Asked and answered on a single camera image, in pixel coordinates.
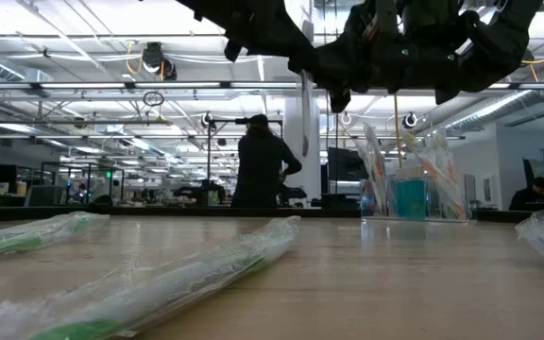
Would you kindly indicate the orange toothbrush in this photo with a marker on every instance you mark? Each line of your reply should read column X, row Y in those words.
column 456, row 198
column 444, row 175

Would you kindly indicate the white building column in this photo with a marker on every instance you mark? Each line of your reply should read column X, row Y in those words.
column 291, row 118

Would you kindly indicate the dark blue toothbrush in wrapper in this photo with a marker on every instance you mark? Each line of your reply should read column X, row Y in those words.
column 366, row 165

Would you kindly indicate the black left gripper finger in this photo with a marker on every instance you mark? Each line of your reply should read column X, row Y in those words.
column 295, row 59
column 277, row 30

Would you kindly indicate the clear acrylic organizer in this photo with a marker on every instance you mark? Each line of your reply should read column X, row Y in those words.
column 387, row 208

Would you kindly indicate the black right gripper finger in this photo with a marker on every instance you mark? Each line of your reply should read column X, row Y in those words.
column 380, row 66
column 341, row 101

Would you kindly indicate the person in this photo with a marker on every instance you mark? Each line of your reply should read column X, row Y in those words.
column 532, row 198
column 262, row 165

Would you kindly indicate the small round ceiling reel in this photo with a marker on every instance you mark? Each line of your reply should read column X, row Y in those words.
column 410, row 120
column 207, row 119
column 346, row 118

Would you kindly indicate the black background robot arm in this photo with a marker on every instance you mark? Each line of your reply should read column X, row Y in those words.
column 196, row 193

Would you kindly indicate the black table frame rail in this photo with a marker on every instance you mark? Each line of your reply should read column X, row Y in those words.
column 158, row 211

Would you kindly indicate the grey monitor back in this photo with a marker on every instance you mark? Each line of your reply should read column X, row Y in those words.
column 45, row 196

